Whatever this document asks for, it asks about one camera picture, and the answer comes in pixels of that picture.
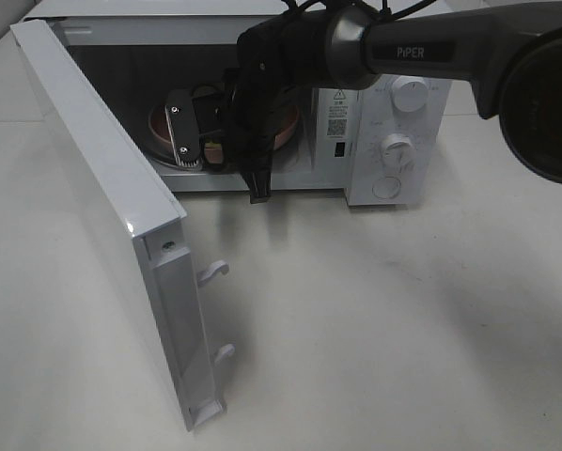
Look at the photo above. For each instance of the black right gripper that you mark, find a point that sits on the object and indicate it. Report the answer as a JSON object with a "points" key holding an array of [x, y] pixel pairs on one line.
{"points": [[256, 111]]}

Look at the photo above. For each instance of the pink round plate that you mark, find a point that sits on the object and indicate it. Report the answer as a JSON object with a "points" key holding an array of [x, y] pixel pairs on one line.
{"points": [[210, 126]]}

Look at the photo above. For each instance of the white microwave door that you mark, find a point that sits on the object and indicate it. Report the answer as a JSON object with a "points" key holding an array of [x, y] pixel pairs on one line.
{"points": [[134, 223]]}

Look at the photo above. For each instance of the round white door button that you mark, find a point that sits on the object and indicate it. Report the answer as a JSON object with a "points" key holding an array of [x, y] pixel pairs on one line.
{"points": [[386, 188]]}

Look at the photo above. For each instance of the white timer knob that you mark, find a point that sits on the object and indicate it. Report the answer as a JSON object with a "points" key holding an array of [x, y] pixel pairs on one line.
{"points": [[397, 150]]}

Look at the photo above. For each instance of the sandwich with lettuce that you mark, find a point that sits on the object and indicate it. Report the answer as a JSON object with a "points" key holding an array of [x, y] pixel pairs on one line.
{"points": [[213, 152]]}

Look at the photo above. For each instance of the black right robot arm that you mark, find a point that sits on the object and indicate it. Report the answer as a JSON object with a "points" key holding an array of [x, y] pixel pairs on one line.
{"points": [[511, 56]]}

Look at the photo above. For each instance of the glass microwave turntable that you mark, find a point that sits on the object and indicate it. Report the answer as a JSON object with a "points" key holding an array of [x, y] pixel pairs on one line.
{"points": [[286, 159]]}

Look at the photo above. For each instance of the white warning label sticker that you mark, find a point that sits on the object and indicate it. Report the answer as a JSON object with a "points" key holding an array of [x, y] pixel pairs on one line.
{"points": [[337, 112]]}

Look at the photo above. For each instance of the white microwave oven body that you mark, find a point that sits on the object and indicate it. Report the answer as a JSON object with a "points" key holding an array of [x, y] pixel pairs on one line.
{"points": [[134, 53]]}

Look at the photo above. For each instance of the upper white control knob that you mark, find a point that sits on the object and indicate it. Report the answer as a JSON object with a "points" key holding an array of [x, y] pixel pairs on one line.
{"points": [[409, 94]]}

